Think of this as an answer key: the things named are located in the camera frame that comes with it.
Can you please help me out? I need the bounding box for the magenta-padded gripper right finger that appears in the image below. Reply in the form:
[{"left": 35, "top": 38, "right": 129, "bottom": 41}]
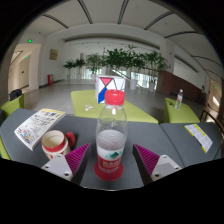
[{"left": 131, "top": 143, "right": 183, "bottom": 186}]

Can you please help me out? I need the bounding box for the small clear water bottle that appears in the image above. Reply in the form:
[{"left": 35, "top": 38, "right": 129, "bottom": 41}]
[{"left": 174, "top": 88, "right": 184, "bottom": 111}]

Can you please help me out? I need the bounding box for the white box with coloured triangles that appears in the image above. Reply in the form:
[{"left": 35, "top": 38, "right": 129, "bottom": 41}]
[{"left": 94, "top": 75, "right": 127, "bottom": 104}]

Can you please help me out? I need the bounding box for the black chair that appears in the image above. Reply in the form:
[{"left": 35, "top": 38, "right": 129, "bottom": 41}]
[{"left": 9, "top": 88, "right": 23, "bottom": 102}]

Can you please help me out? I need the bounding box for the wooden bench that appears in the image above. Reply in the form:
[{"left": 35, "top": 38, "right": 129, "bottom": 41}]
[{"left": 199, "top": 105, "right": 224, "bottom": 134}]

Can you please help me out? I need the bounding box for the person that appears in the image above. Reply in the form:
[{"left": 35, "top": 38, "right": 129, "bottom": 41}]
[{"left": 200, "top": 85, "right": 207, "bottom": 104}]

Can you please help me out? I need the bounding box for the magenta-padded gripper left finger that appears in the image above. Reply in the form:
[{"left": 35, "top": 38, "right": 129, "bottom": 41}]
[{"left": 41, "top": 142, "right": 92, "bottom": 185}]

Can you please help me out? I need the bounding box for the large lime green table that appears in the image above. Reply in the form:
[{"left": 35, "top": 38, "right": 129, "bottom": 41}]
[{"left": 70, "top": 89, "right": 160, "bottom": 125}]

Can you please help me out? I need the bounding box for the clear red-capped water bottle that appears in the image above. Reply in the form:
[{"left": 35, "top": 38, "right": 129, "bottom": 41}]
[{"left": 95, "top": 89, "right": 129, "bottom": 174}]

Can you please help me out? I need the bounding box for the small lime green table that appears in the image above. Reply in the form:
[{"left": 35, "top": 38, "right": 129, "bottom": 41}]
[{"left": 162, "top": 97, "right": 201, "bottom": 124}]

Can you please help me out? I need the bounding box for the red and white mug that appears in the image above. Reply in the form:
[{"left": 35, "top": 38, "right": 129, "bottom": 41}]
[{"left": 41, "top": 129, "right": 77, "bottom": 160}]

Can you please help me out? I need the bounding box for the yellow-edged white leaflet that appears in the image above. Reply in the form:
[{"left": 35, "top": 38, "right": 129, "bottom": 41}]
[{"left": 183, "top": 123, "right": 214, "bottom": 154}]

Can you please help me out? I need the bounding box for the colourful printed booklet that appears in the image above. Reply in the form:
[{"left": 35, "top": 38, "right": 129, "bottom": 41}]
[{"left": 13, "top": 108, "right": 67, "bottom": 152}]

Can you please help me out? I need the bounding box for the framed wall picture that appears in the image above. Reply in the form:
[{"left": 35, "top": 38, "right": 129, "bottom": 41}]
[{"left": 49, "top": 48, "right": 59, "bottom": 61}]

